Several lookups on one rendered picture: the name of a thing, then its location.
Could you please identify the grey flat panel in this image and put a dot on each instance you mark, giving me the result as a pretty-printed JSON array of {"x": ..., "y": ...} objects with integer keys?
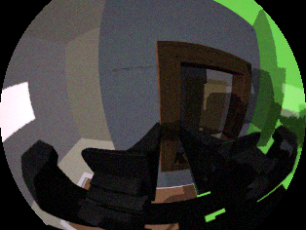
[{"x": 127, "y": 58}]

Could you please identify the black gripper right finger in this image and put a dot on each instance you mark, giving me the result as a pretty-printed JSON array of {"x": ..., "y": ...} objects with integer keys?
[{"x": 207, "y": 156}]

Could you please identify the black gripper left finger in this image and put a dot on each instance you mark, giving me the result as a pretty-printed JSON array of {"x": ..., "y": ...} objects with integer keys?
[{"x": 141, "y": 161}]

